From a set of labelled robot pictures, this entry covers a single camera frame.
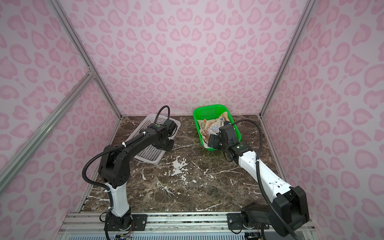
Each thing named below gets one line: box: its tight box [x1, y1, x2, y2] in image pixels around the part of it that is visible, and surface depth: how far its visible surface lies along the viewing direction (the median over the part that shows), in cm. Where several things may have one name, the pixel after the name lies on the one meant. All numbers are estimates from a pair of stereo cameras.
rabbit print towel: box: [197, 115, 224, 148], surface depth 105 cm
